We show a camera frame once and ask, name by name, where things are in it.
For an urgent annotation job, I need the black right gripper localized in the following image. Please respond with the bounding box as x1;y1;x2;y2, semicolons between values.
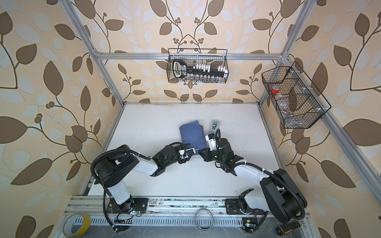
198;147;225;164

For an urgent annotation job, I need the blue wrapping paper sheet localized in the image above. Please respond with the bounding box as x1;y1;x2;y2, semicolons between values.
179;120;207;151

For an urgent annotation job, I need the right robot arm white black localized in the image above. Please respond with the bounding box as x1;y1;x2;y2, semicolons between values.
198;135;308;224

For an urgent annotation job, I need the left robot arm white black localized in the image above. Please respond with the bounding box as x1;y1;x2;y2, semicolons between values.
90;142;196;207

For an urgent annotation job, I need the grey tape dispenser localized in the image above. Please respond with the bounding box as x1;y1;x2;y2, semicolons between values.
209;120;220;134

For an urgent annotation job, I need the red capped plastic bottle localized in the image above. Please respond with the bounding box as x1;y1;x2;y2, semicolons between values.
270;85;280;97

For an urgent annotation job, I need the black tool set in basket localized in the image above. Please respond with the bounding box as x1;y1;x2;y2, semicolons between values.
171;59;229;79

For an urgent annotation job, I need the orange black screwdriver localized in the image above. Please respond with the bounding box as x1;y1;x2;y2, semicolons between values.
275;221;302;236

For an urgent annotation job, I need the yellow tape roll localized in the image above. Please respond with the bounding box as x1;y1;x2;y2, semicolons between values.
63;213;91;238

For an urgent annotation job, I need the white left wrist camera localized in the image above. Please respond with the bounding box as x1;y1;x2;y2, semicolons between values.
179;148;196;159

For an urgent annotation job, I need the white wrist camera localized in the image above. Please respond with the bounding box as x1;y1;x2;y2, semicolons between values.
179;148;196;159
205;133;217;151

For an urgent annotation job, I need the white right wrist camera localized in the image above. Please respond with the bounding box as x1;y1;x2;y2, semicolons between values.
205;133;217;151

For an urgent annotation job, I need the grey ring on rail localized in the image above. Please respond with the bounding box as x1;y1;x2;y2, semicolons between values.
194;208;214;231

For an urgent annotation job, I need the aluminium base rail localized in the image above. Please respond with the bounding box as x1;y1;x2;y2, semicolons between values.
63;195;310;216

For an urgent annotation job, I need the right wall wire basket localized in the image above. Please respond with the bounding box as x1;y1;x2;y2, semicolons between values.
262;62;331;129

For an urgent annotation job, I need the wall wire basket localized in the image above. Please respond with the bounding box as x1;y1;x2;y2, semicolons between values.
166;47;229;84
262;62;331;129

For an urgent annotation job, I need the back wall wire basket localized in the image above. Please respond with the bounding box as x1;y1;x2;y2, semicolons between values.
166;47;229;84

